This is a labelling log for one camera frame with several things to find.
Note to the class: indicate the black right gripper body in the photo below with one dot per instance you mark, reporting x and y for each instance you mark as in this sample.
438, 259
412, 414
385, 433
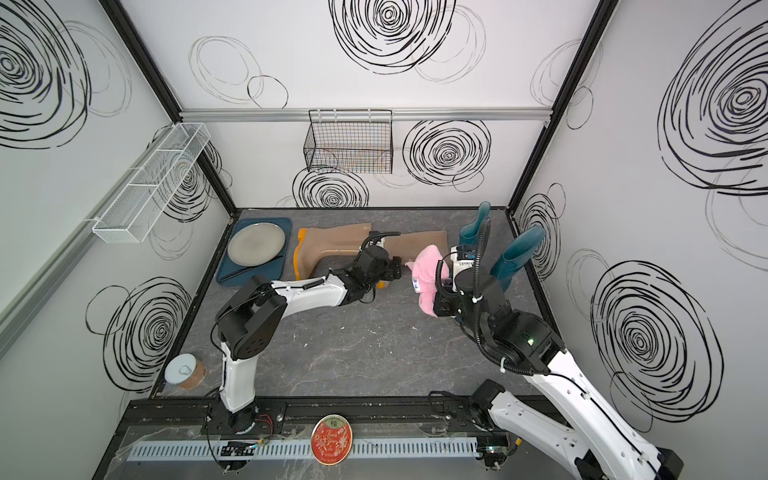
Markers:
451, 302

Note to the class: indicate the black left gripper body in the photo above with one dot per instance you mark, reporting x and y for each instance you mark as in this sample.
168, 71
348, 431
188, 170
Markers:
390, 272

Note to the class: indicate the beige rubber boot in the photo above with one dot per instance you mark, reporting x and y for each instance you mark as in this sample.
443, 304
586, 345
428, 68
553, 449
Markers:
315, 244
408, 246

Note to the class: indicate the pink microfiber cloth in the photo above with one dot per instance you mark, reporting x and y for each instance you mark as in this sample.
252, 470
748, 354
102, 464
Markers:
424, 274

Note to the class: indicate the green rubber boot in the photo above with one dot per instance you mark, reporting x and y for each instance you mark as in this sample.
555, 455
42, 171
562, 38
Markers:
516, 255
468, 235

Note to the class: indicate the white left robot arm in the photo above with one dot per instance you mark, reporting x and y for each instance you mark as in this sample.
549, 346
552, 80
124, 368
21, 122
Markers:
246, 324

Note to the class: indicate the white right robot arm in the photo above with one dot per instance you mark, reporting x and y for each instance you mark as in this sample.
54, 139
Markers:
591, 441

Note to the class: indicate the grey round plate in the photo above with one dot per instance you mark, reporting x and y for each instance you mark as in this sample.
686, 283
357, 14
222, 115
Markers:
256, 244

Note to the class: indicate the copper tape roll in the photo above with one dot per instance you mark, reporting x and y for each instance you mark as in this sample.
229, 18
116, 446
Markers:
185, 371

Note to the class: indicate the black wire basket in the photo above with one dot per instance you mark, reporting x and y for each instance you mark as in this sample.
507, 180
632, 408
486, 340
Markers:
356, 147

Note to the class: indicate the grey wall rail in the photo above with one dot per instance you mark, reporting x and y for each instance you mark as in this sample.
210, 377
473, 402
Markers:
367, 114

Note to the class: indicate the white slotted cable duct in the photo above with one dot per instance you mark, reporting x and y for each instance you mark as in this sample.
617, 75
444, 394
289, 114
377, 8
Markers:
366, 448

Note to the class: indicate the white wire shelf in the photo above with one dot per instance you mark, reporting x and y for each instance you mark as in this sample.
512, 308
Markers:
167, 182

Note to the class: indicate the black mounting rail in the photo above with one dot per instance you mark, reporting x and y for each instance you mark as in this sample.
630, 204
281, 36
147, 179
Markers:
283, 415

